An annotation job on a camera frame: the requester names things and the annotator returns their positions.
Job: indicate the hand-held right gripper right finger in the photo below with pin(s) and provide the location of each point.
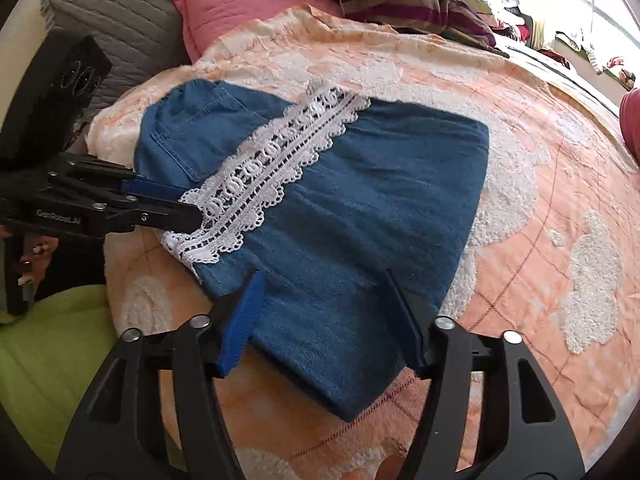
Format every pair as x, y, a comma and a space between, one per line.
405, 320

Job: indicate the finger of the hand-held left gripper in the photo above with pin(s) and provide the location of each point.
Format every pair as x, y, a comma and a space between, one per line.
155, 189
165, 215

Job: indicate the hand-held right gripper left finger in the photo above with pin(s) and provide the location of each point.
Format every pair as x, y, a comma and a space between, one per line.
245, 315

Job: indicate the blue denim pants lace trim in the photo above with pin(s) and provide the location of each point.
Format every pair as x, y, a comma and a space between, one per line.
350, 200

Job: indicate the person's left hand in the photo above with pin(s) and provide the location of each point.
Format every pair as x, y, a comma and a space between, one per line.
31, 255

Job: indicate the grey quilted headboard cushion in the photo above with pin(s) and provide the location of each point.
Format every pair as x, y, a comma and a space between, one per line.
125, 5

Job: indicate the orange white fleece blanket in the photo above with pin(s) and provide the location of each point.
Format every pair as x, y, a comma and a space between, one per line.
525, 210

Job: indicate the pink quilted pillow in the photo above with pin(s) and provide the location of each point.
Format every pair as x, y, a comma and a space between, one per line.
210, 15

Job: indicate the green sheet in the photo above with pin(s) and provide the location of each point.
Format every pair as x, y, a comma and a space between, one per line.
45, 360

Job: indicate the beige striped bed sheet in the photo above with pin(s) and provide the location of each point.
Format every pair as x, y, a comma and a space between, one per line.
550, 67

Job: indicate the red bolster cushion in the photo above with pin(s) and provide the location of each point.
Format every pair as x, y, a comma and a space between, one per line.
632, 120

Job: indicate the white cloth on windowsill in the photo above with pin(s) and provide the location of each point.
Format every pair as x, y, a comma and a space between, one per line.
580, 47

